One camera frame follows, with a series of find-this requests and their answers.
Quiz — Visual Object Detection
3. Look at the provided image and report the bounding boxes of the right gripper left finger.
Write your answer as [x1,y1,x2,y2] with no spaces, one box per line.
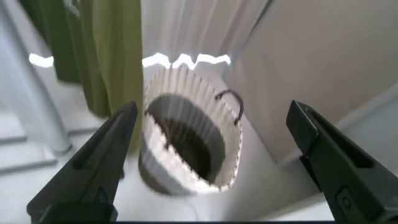
[26,101,139,223]

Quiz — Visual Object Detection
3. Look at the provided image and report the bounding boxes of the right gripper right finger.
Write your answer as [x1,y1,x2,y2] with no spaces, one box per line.
[285,100,398,223]

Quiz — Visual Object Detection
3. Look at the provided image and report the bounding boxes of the pale grey shorts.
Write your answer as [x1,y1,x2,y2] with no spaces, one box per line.
[0,0,73,156]

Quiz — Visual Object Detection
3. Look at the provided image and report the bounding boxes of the green garment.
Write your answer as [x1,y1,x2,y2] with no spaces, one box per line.
[18,0,144,155]

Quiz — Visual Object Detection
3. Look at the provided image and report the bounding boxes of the white laundry basket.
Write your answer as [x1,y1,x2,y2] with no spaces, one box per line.
[138,67,245,196]

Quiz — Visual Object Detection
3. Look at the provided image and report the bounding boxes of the white curtain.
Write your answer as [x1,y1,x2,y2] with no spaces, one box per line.
[141,0,272,68]

